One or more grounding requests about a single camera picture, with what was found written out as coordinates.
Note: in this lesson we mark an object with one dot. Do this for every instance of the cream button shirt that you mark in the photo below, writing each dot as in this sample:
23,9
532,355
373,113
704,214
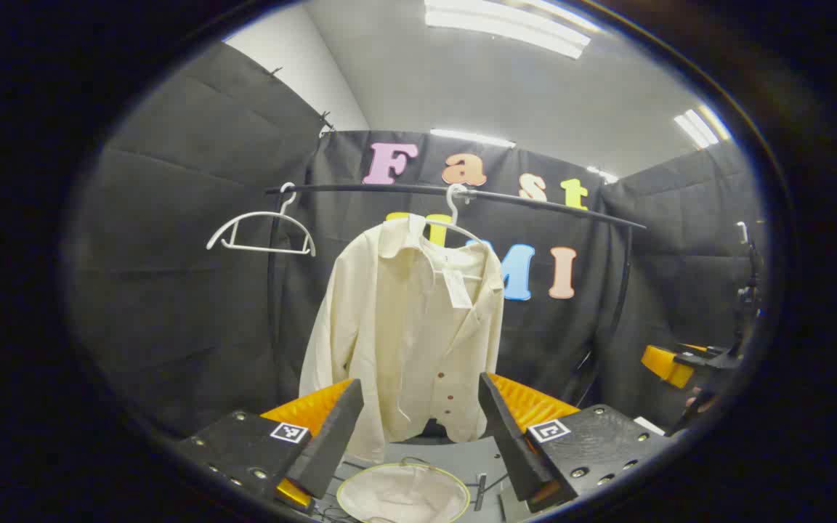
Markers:
404,341

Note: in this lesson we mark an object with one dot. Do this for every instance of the white plastic hanger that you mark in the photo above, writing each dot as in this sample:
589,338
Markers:
453,207
259,248

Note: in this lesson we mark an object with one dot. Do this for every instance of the black metal clothes rack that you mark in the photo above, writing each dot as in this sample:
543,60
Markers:
360,187

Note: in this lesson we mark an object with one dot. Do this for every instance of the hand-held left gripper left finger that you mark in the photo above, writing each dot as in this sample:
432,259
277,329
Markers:
324,443

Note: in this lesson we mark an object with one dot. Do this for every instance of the white flat panel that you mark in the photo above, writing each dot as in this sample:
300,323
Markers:
649,426

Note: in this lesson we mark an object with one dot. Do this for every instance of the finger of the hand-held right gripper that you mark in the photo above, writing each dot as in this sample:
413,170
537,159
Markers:
702,359

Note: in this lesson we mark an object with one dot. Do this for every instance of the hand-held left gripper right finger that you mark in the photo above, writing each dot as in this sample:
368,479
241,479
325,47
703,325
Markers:
513,443

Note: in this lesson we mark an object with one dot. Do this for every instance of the ceiling light panel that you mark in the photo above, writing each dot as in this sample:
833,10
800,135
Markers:
506,25
698,127

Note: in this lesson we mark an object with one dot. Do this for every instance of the cream laundry hamper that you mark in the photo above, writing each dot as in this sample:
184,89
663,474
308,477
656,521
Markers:
404,494

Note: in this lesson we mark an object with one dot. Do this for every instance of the black backdrop cloth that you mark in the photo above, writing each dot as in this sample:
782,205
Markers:
171,290

